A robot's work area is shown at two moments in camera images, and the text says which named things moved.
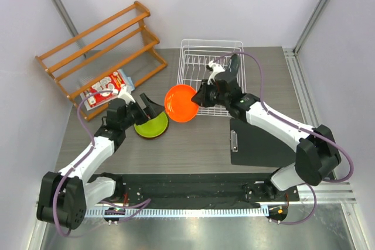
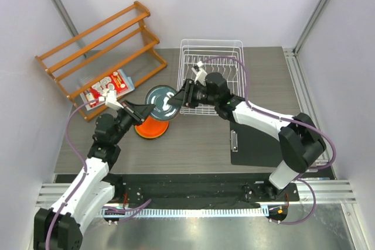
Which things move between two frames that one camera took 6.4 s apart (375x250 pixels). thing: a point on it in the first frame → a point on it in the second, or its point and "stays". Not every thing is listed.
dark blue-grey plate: [234, 63] → [158, 96]
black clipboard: [250, 146] stays
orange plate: [178, 103] → [152, 127]
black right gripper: [201, 98] → [185, 95]
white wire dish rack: [194, 57] stays
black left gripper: [151, 109] stays
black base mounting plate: [202, 190] stays
